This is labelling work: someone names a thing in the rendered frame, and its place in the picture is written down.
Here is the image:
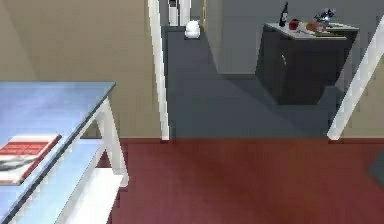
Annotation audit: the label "orange food item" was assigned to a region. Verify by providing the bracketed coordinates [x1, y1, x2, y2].
[305, 21, 327, 33]

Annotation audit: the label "dark wine bottle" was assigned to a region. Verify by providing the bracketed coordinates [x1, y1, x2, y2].
[278, 1, 290, 28]

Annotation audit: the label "dark cabinet with pale top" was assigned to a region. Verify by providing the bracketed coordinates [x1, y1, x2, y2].
[255, 21, 360, 106]

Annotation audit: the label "white door frame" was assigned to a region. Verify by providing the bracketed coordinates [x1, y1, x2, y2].
[147, 0, 384, 142]

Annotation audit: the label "blue glass top white table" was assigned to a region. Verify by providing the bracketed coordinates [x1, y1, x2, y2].
[0, 81, 130, 224]

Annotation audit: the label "red and white book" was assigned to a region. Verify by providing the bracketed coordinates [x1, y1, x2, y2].
[0, 133, 63, 186]

